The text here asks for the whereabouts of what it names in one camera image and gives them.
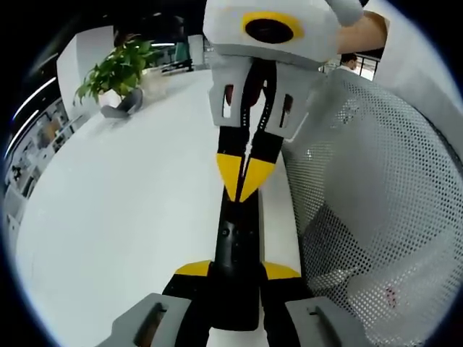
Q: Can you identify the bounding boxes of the grey cloth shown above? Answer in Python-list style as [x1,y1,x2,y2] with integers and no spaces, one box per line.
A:
[100,87,145,120]

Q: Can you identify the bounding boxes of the green potted plant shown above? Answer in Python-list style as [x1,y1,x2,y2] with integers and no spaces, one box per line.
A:
[73,32,164,108]

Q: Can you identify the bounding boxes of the white sleeve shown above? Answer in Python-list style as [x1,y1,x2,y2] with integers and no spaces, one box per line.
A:
[363,0,463,145]

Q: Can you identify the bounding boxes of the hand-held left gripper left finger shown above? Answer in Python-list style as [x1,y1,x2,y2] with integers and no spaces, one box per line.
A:
[97,259,215,347]

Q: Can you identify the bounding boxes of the black remote control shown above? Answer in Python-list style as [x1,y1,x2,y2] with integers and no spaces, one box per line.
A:
[212,187,266,332]

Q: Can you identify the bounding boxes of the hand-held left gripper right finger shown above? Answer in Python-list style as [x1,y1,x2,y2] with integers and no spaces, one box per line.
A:
[258,260,367,347]

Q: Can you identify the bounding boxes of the white mesh basket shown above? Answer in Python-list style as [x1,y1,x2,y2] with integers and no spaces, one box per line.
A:
[281,67,463,347]

